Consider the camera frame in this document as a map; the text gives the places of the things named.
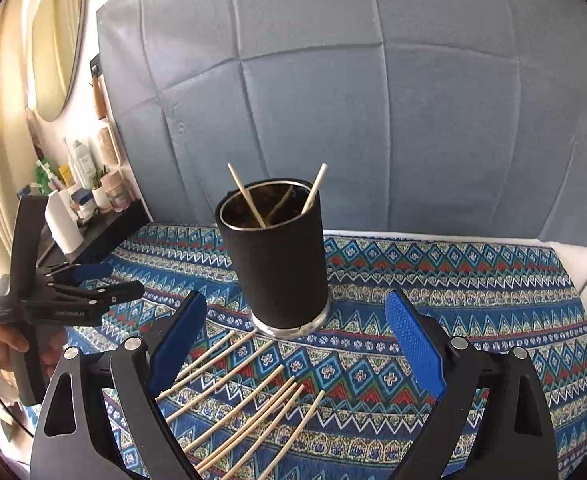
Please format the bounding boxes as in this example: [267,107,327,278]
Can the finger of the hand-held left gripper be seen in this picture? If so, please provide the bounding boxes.
[44,262,114,283]
[48,281,145,311]

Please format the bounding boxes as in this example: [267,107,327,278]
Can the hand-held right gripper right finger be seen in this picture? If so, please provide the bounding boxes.
[386,290,559,480]

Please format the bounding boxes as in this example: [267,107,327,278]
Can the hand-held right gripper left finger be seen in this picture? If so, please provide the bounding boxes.
[31,290,208,480]

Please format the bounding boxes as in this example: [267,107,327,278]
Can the pile of wooden chopsticks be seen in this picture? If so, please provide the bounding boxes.
[156,329,327,480]

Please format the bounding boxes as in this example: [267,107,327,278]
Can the black cylindrical cup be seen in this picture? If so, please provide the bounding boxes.
[216,178,330,337]

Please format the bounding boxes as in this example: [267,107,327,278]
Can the single wooden chopstick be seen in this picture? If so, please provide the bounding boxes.
[228,163,267,228]
[301,163,328,215]

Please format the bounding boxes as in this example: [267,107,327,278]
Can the person's left hand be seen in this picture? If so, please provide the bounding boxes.
[0,321,69,378]

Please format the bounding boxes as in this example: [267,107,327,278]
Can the blue and white jar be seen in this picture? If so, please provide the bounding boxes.
[71,187,97,221]

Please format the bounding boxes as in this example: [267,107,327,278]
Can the blue patterned blanket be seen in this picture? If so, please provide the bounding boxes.
[66,222,587,480]

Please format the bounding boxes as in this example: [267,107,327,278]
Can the small plant in white pot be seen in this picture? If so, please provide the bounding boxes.
[91,170,112,211]

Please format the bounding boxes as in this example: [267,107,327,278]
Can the pink glass jar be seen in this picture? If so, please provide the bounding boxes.
[101,170,133,213]

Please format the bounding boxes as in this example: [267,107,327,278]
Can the white bottle with grey cap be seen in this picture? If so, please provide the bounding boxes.
[71,140,97,191]

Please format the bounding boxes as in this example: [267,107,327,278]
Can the green spray bottle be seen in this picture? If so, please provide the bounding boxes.
[34,157,59,193]

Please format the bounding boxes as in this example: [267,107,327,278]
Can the wooden hairbrush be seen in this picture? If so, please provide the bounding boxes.
[98,127,122,166]

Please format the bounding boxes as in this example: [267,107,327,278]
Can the blue upholstered headboard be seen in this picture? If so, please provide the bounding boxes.
[96,0,587,248]

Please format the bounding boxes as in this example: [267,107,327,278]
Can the hanging wooden handle brush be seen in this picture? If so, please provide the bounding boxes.
[91,77,108,121]

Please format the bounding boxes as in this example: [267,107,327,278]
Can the oval wall mirror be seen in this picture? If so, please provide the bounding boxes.
[31,0,90,123]

